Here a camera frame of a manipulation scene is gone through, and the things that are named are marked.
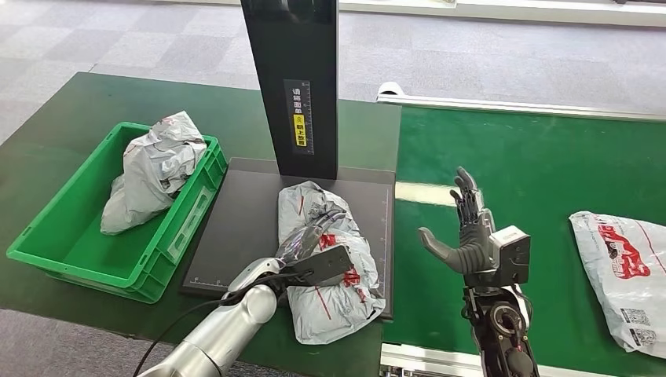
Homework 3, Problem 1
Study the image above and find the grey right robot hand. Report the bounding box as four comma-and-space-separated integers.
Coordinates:
417, 166, 498, 276

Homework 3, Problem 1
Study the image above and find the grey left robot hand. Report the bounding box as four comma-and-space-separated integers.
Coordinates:
274, 209, 349, 264

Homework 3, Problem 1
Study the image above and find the grey mailer package red stripe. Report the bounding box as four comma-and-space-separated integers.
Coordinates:
276, 181, 387, 346

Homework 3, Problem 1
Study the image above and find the white mailer package red logo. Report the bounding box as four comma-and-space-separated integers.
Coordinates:
568, 210, 666, 360

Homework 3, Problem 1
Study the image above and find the crumpled grey mailer package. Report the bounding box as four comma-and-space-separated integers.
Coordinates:
100, 110, 208, 236

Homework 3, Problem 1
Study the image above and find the green plastic basket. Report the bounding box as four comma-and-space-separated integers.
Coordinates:
5, 121, 229, 305

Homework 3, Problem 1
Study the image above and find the black scale platform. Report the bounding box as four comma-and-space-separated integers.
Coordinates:
180, 157, 397, 320

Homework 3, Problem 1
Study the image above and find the green conveyor belt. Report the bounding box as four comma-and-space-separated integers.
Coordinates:
383, 104, 666, 377

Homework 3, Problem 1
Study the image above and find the yellow and black column label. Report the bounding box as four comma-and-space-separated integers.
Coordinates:
283, 79, 315, 156

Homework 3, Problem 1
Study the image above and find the black scale column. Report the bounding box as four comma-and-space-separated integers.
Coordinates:
240, 0, 339, 181

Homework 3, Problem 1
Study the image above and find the white background ledge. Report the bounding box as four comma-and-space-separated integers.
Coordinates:
338, 0, 666, 28

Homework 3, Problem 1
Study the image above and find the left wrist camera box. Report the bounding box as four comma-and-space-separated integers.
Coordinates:
294, 245, 353, 287

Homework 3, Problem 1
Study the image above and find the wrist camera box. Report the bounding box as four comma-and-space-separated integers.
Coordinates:
294, 245, 353, 287
489, 225, 532, 286

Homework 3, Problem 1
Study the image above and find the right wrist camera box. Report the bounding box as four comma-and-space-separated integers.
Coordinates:
489, 225, 532, 286

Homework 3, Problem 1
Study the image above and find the aluminium conveyor side rail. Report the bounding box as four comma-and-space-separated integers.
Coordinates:
379, 342, 589, 377
377, 93, 666, 122

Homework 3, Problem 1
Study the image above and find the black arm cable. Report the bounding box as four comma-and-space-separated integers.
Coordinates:
132, 270, 292, 377

